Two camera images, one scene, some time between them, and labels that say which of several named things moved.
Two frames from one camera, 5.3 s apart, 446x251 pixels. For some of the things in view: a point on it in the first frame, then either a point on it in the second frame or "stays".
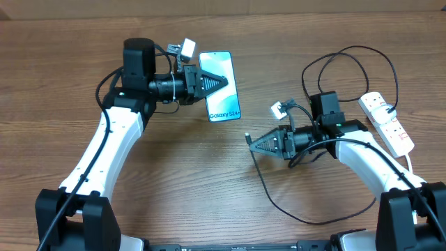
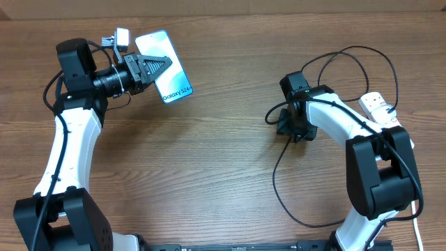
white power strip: (390, 130) stays
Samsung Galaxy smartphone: (223, 104) to (175, 83)
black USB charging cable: (329, 54) to (281, 203)
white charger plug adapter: (381, 115) stays
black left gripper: (194, 85) to (136, 67)
